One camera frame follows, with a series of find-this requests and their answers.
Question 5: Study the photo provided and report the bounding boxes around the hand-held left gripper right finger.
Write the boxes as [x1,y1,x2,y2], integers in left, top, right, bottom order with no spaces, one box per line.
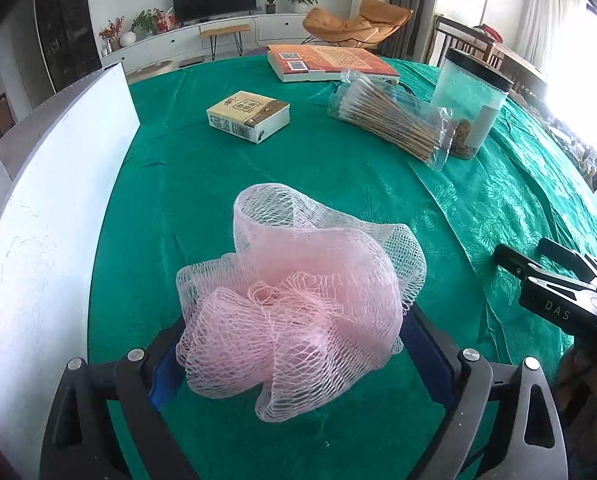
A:
[401,304,569,480]

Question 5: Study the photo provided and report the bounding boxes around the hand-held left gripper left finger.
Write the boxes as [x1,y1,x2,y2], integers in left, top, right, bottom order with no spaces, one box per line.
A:
[41,317,199,480]

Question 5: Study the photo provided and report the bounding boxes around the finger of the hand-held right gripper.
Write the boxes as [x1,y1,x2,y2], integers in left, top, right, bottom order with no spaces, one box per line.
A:
[493,243,597,293]
[537,237,597,281]

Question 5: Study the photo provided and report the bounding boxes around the pink mesh bath loofah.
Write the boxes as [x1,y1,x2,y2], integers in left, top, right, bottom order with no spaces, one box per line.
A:
[175,183,427,423]

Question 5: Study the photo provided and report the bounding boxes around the white board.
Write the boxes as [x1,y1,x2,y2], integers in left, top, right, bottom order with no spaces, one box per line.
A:
[0,61,142,441]

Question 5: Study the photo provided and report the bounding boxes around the clear jar with black lid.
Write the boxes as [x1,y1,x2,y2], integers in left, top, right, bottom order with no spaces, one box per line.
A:
[431,46,515,161]

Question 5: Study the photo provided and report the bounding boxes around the bag of cotton swabs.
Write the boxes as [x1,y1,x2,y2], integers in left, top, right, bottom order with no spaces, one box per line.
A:
[327,69,456,172]

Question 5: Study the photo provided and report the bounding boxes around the green patterned tablecloth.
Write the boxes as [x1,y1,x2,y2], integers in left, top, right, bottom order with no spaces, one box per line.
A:
[87,55,597,480]

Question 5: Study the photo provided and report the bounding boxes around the dark wooden chair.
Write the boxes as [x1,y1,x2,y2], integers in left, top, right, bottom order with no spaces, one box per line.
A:
[433,15,494,68]

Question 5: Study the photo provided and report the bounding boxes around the orange cover book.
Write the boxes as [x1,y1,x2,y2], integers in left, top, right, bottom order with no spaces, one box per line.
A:
[267,44,401,83]

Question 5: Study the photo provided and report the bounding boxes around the orange lounge chair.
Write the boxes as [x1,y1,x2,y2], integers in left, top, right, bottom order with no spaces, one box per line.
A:
[302,0,414,53]

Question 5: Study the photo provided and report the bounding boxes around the grey curtain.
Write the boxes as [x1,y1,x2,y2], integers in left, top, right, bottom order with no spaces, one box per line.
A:
[381,0,441,61]

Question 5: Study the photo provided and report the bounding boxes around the yellow tissue pack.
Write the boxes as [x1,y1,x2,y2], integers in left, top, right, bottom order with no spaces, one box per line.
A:
[206,90,291,145]

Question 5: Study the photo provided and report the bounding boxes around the white television cabinet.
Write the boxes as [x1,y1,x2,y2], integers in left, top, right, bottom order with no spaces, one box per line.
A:
[101,10,324,73]

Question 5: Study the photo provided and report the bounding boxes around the red flower bouquet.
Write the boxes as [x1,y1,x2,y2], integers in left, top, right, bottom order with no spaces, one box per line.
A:
[98,17,125,53]

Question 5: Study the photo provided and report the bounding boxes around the wooden bench with hairpin legs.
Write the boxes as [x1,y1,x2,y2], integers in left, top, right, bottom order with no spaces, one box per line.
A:
[200,23,253,58]

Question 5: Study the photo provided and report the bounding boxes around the bushy green potted plant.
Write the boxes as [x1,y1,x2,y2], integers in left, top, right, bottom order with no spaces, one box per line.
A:
[130,8,162,36]

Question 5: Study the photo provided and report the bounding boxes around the dark display cabinet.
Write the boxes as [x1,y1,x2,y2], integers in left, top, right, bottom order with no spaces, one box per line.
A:
[33,0,102,93]

